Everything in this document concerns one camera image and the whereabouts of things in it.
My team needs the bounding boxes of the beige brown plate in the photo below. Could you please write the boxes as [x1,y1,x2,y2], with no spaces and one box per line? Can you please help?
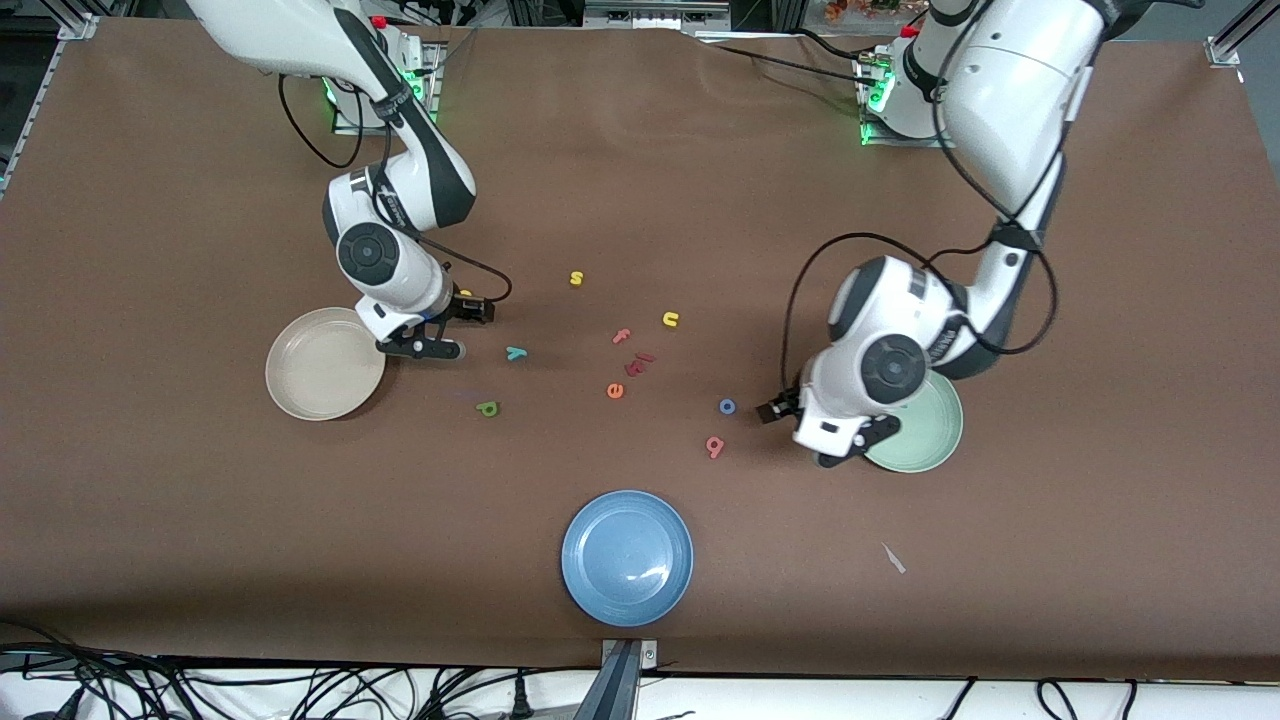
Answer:
[265,307,387,422]

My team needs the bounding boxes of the green plate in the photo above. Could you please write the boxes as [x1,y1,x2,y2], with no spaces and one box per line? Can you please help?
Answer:
[865,373,965,474]

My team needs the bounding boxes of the brown paper table cover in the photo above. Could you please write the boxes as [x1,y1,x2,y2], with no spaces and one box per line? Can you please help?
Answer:
[0,18,1280,683]

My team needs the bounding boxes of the blue plate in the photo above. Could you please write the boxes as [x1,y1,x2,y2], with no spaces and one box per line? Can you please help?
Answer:
[561,489,694,628]

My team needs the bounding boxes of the grey power strip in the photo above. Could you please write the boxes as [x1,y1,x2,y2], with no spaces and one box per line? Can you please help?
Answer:
[583,2,731,27]

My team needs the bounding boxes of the orange artificial flowers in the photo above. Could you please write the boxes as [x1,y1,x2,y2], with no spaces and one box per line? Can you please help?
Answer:
[825,0,926,21]

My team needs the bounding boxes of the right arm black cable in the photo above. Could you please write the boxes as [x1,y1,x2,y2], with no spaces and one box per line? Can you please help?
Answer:
[278,70,513,306]

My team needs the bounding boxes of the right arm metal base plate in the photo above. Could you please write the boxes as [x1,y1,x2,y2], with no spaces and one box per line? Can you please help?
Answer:
[332,40,442,136]

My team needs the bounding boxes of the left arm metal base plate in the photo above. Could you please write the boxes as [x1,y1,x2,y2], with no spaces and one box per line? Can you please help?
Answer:
[858,50,956,149]

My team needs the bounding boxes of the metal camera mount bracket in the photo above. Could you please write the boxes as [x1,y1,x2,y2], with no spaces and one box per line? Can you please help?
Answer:
[575,638,661,720]

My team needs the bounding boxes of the black cable on table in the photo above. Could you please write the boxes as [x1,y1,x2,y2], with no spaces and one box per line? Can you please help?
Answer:
[700,30,883,93]

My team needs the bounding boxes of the looped black cable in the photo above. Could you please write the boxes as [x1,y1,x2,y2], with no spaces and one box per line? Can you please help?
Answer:
[1035,678,1141,720]

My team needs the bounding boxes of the black cable bundle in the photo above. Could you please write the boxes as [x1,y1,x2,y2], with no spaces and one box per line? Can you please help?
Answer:
[0,620,601,720]

